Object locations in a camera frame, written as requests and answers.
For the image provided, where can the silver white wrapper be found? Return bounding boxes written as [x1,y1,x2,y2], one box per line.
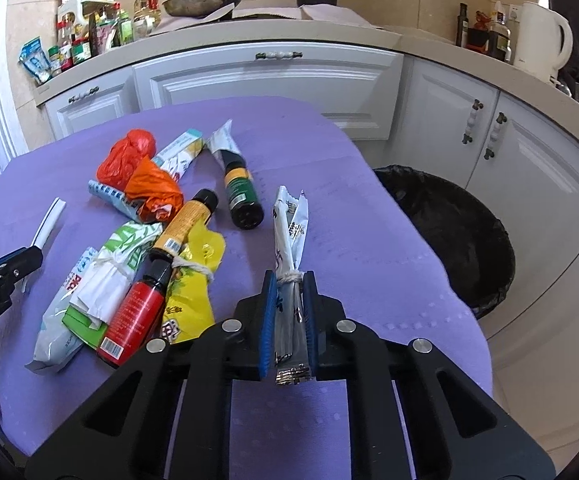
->
[272,185,311,386]

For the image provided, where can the white plastic strip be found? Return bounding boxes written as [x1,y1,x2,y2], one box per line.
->
[18,196,68,295]

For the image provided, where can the green white bag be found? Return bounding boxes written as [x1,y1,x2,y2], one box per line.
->
[62,221,163,350]

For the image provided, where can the white blue snack packet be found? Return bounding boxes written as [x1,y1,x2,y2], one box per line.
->
[25,247,98,375]

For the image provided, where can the yellow snack wrapper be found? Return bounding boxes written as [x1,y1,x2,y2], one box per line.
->
[160,221,226,344]

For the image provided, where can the blue white wrapper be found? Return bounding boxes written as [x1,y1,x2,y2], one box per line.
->
[88,180,142,222]

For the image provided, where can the white tube green black cap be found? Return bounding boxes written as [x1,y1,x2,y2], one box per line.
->
[205,119,265,230]

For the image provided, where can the red black bottle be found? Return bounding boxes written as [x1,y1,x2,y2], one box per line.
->
[96,259,172,367]

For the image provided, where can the orange yellow black bottle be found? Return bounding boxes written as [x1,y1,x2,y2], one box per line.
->
[153,188,219,258]

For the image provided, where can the red plastic bag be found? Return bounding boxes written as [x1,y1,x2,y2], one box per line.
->
[96,129,156,191]

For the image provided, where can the orange plastic bag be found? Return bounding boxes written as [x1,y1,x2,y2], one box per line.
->
[125,158,184,223]

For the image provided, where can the teal white tube box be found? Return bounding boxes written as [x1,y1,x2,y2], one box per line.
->
[153,129,204,182]

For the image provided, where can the black lined trash bin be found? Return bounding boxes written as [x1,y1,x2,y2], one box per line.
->
[374,165,516,320]

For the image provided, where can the white kitchen cabinets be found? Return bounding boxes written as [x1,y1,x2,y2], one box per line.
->
[35,20,579,342]

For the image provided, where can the purple table cloth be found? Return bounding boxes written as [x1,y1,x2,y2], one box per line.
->
[0,98,492,479]

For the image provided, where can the blue white packet on counter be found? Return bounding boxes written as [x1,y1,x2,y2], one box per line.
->
[18,37,52,86]

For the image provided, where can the white spice rack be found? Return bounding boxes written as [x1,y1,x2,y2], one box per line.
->
[56,0,122,72]

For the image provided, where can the cooking oil bottle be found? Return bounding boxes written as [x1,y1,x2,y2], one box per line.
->
[132,0,162,40]

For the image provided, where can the metal frying pan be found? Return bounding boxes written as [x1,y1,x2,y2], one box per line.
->
[163,0,242,18]

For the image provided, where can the red item by bottles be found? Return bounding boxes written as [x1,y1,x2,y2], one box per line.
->
[466,11,491,54]

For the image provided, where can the dark oil bottle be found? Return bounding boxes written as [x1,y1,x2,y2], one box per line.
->
[455,2,468,48]

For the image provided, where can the dark sauce bottle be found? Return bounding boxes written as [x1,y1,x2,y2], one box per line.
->
[487,11,511,62]

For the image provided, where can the white electric kettle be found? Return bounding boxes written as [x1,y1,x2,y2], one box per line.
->
[513,2,574,86]

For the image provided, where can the drawer handle left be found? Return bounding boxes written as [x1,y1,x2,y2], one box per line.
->
[67,86,100,104]

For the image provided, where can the drawer handle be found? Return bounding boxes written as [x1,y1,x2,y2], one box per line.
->
[255,51,303,61]
[67,86,100,104]

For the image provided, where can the cabinet door handle left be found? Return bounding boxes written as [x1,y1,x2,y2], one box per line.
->
[462,99,483,145]

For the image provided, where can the cabinet door handle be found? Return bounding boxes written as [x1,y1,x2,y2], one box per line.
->
[462,99,483,145]
[483,112,507,160]

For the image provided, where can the cabinet door handle right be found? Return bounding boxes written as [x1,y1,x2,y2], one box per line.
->
[483,112,507,160]

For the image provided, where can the drawer handle centre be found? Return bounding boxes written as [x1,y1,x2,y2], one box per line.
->
[255,51,303,61]

